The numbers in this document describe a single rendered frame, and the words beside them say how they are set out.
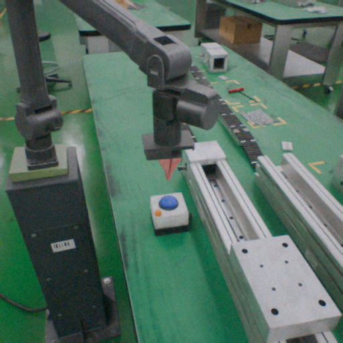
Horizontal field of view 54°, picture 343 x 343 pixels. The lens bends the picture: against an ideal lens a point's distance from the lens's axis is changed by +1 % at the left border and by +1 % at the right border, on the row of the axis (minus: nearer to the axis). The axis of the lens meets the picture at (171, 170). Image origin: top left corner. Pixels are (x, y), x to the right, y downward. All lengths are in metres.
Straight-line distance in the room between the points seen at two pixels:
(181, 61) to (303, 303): 0.43
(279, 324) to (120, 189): 0.56
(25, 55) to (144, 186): 0.44
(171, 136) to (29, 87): 0.44
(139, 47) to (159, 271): 0.44
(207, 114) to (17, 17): 0.51
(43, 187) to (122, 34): 0.54
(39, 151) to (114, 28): 0.49
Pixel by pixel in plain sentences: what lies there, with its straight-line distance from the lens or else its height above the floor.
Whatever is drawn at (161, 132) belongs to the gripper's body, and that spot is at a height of 1.04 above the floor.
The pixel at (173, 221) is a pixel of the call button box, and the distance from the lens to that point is 0.76.
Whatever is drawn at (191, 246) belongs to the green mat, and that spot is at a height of 0.78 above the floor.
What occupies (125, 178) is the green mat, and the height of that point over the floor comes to 0.78.
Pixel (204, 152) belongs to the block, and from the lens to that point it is 0.91.
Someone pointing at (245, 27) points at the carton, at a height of 0.42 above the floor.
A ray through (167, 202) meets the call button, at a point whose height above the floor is 0.85.
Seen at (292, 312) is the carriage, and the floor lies 0.90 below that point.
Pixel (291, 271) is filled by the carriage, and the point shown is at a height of 0.90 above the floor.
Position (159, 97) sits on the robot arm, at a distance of 0.61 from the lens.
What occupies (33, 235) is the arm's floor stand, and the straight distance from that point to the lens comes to 1.13.
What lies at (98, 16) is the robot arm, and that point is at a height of 1.23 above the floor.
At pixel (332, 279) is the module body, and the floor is 0.81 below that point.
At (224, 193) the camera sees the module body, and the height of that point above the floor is 0.82.
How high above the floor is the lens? 1.35
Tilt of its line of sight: 35 degrees down
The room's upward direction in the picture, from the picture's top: straight up
